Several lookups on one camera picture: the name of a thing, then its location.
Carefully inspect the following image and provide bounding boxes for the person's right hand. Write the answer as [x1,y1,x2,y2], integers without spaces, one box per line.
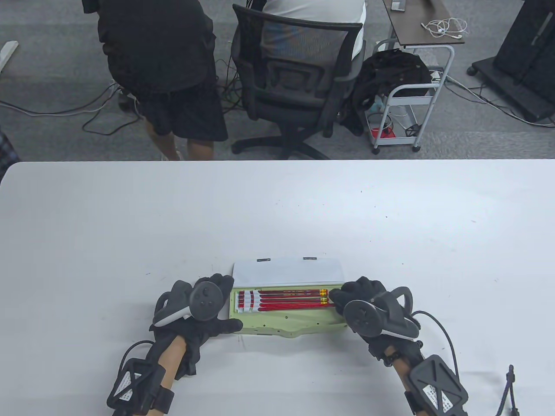
[329,276,423,367]

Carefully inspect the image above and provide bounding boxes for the person's left hand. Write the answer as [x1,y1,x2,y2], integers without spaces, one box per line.
[150,273,243,378]

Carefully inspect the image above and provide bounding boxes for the green panda pencil case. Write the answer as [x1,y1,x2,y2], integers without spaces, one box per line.
[229,257,348,338]

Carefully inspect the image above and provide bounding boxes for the person's right forearm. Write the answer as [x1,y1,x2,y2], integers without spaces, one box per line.
[386,344,419,416]

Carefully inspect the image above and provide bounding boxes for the person's left forearm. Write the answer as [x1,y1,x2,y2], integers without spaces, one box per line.
[158,336,188,382]

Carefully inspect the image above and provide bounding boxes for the black white hand controller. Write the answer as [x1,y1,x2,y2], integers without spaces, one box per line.
[343,286,420,341]
[152,279,224,328]

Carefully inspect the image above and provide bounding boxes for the small red container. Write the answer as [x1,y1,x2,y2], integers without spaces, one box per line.
[369,114,397,139]

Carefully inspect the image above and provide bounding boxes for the white rolling cart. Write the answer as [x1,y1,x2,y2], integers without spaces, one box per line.
[371,39,456,154]

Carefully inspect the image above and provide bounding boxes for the black mesh office chair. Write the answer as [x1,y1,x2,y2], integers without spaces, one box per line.
[230,4,367,160]

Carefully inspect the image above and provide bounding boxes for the black bag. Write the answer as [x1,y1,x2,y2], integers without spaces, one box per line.
[347,49,434,136]

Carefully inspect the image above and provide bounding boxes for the brown wooden side table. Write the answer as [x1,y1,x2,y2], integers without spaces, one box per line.
[385,0,465,48]

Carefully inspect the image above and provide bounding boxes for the black wheeled stand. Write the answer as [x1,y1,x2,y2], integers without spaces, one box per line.
[467,0,555,124]

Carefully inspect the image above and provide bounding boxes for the white table foot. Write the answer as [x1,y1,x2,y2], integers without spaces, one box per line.
[0,40,19,74]

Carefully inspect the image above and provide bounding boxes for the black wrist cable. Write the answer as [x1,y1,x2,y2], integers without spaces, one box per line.
[118,340,155,373]
[411,310,519,416]

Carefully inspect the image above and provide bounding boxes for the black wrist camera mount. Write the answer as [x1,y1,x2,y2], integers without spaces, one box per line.
[404,354,469,416]
[106,357,175,416]

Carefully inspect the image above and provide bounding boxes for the tangle of black floor cables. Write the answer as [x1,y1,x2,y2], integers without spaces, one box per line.
[82,56,243,136]

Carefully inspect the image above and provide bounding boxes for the grey floor cables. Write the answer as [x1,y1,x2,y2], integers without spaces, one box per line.
[444,74,555,128]

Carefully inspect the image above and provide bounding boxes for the white floor cable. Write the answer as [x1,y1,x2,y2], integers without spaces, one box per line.
[0,80,122,117]

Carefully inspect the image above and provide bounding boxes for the white earphone cable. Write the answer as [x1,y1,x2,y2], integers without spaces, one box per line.
[421,17,469,39]

